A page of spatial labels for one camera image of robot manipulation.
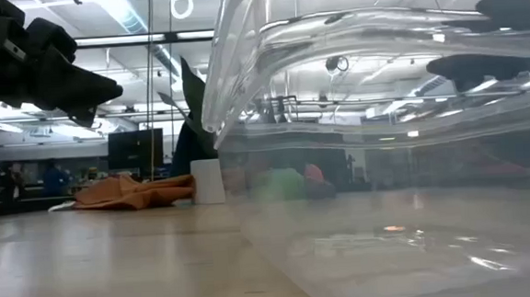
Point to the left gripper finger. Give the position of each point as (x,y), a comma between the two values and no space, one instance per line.
(81,88)

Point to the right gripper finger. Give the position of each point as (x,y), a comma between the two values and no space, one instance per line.
(472,67)

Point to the clear plastic tupperware container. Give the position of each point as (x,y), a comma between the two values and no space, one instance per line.
(391,251)

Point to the black background monitor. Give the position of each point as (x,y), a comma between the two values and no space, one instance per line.
(133,149)

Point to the person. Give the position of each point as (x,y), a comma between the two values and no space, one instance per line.
(56,182)
(14,180)

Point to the orange cloth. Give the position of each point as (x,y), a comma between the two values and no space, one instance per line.
(129,193)

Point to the small white card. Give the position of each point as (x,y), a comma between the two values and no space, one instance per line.
(63,207)

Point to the background workbench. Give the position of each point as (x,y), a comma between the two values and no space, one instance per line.
(33,204)

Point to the green potted plant leaves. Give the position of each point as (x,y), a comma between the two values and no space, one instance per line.
(195,143)

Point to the white plant pot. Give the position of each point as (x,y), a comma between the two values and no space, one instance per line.
(207,182)

